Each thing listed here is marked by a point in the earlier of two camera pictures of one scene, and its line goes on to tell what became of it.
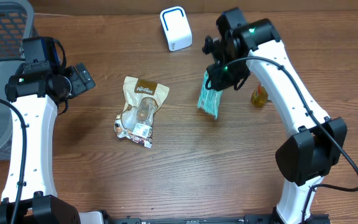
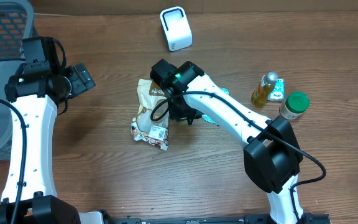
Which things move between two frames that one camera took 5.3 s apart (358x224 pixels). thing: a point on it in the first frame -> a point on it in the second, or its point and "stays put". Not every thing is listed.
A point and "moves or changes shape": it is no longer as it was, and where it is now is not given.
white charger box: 176,27 stays put
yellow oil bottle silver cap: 259,96 stays put
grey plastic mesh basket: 4,25 stays put
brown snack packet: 143,98 moves or changes shape
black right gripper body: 230,74 -> 185,112
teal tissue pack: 209,99 moves or changes shape
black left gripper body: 77,84 stays put
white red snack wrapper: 140,134 -> 155,130
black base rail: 109,217 stays put
